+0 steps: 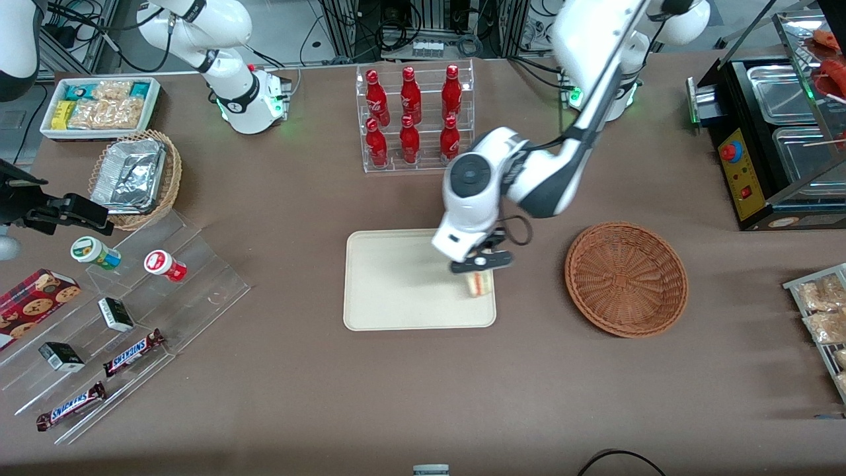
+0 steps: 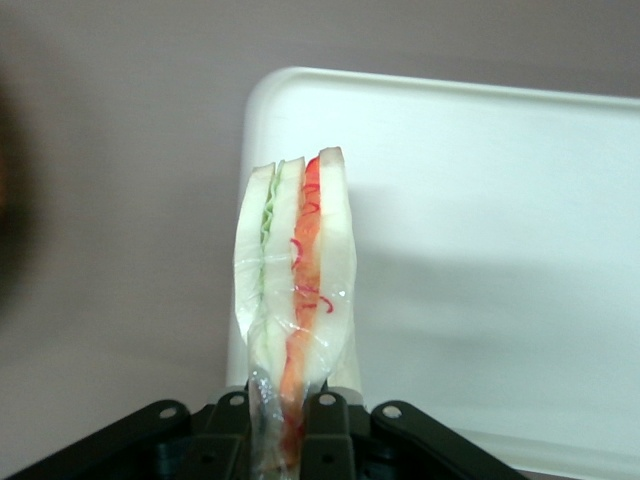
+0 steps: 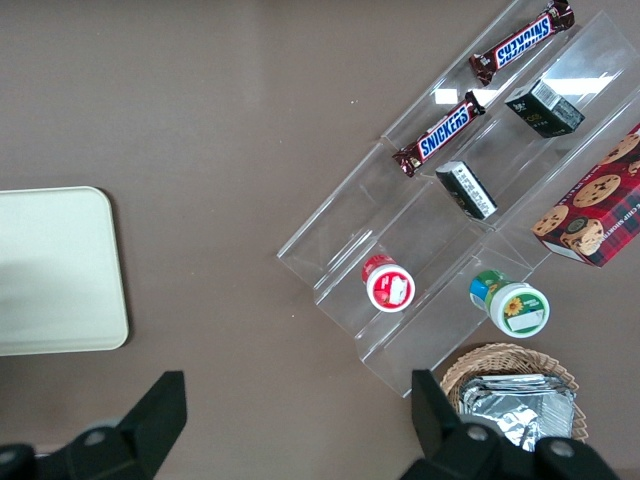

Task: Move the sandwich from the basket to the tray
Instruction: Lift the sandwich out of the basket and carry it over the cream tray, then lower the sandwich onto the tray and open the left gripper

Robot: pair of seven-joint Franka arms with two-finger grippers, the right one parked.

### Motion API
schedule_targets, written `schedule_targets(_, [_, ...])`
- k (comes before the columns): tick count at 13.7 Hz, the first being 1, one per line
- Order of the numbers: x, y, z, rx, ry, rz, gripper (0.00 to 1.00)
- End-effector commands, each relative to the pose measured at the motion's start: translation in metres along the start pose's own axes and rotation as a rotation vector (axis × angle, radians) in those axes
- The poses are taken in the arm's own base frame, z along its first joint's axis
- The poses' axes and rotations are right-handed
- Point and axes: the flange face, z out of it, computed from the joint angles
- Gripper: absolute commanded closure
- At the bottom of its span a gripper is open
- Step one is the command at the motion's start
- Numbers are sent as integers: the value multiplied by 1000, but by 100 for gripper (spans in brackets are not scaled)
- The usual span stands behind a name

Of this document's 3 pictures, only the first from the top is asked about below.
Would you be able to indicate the steel warmer pan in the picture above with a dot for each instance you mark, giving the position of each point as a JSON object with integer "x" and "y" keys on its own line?
{"x": 803, "y": 155}
{"x": 783, "y": 96}

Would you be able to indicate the small rice cracker bag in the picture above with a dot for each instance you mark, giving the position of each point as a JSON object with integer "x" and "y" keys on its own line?
{"x": 112, "y": 89}

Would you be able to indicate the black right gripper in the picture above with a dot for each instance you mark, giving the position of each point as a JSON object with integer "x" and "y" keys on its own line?
{"x": 14, "y": 199}

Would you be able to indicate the white plastic snack bin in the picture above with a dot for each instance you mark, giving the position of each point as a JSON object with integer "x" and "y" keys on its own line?
{"x": 49, "y": 129}

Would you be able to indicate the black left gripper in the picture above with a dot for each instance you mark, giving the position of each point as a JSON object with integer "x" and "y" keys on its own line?
{"x": 494, "y": 241}

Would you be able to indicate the red lid cup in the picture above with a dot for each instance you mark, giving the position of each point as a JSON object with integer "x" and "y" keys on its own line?
{"x": 162, "y": 264}

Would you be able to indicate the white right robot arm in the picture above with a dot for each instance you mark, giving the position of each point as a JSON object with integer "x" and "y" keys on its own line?
{"x": 231, "y": 33}

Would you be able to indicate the green lid cup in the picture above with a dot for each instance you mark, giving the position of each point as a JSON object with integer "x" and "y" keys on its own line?
{"x": 92, "y": 251}

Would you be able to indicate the light wicker basket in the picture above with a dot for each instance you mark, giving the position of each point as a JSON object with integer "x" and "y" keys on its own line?
{"x": 170, "y": 178}

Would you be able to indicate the clear acrylic bottle rack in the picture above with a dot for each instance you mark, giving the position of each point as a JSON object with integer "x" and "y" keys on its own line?
{"x": 429, "y": 149}

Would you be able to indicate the brown wicker basket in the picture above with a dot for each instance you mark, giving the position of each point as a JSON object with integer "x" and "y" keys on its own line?
{"x": 624, "y": 277}

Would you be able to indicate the red cola bottle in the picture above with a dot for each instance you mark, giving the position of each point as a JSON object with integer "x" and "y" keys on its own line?
{"x": 377, "y": 147}
{"x": 410, "y": 144}
{"x": 410, "y": 96}
{"x": 377, "y": 99}
{"x": 450, "y": 139}
{"x": 452, "y": 92}

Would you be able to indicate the clear acrylic stepped display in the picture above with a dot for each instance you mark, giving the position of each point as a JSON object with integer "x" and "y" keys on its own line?
{"x": 198, "y": 277}

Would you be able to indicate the triangular sandwich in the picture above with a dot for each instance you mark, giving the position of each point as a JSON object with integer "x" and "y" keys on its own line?
{"x": 480, "y": 284}

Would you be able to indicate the clear bag of crackers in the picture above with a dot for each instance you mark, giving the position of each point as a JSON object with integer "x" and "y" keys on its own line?
{"x": 819, "y": 294}
{"x": 826, "y": 327}

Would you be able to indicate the large rice cracker bag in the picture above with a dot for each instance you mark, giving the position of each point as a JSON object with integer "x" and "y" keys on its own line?
{"x": 106, "y": 114}

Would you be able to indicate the beige rectangular tray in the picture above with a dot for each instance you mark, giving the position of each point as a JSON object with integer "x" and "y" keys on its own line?
{"x": 396, "y": 284}

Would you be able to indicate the black food warmer machine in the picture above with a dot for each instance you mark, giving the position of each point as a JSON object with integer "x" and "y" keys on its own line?
{"x": 743, "y": 172}

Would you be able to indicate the teal snack pack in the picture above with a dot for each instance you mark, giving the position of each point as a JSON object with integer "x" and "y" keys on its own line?
{"x": 79, "y": 91}

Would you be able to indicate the Snickers chocolate bar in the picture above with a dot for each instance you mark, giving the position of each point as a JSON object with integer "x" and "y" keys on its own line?
{"x": 132, "y": 352}
{"x": 71, "y": 406}

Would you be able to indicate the white power strip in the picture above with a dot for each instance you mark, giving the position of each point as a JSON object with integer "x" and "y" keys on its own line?
{"x": 427, "y": 49}

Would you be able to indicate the stacked foil containers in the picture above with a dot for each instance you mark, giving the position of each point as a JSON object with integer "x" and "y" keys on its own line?
{"x": 129, "y": 175}

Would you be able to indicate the grey snack tray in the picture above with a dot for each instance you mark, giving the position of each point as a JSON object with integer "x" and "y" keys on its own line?
{"x": 796, "y": 285}

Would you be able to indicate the red cookie box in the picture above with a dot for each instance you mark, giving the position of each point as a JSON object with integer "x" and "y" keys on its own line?
{"x": 33, "y": 304}

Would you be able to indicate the small black white carton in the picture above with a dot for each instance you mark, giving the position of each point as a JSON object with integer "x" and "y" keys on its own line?
{"x": 115, "y": 314}
{"x": 61, "y": 357}

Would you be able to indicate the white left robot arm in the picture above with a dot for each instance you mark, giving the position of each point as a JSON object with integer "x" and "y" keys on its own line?
{"x": 595, "y": 39}

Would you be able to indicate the grey box at edge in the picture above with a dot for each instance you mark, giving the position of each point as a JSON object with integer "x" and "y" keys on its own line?
{"x": 431, "y": 470}

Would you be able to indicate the yellow snack pack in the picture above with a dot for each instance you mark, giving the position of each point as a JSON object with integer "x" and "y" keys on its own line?
{"x": 63, "y": 114}

